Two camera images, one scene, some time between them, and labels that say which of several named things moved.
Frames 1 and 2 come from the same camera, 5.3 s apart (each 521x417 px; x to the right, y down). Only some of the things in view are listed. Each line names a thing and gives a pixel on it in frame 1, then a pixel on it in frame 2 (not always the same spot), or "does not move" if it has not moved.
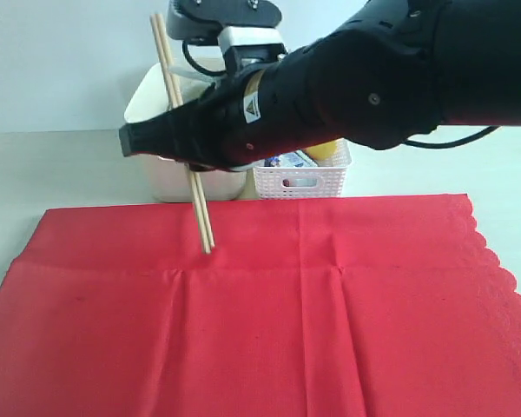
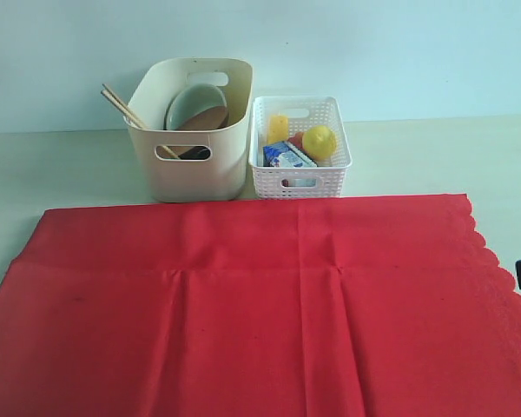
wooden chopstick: (188, 167) → (135, 122)
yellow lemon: (324, 151) does not move
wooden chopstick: (178, 98) → (136, 119)
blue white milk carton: (296, 159) does not move
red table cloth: (392, 306) does not move
